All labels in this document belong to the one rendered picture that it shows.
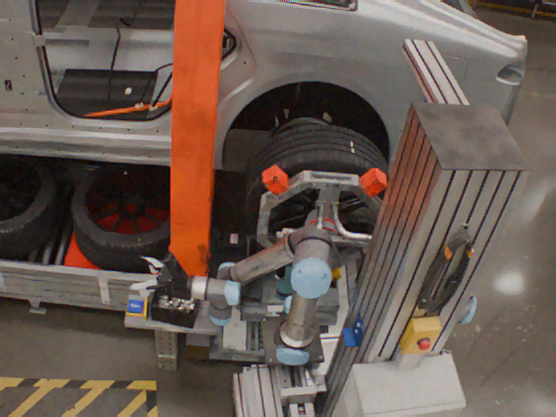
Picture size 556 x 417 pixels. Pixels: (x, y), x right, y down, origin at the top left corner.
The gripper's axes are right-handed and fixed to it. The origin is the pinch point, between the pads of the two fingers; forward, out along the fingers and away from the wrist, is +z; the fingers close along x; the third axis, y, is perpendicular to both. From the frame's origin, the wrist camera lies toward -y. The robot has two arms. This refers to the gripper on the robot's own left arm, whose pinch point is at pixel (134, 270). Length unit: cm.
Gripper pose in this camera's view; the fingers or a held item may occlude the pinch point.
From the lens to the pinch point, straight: 218.0
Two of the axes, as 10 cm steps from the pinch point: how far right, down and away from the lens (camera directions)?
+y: -1.2, 7.9, 6.0
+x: 1.0, -5.9, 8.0
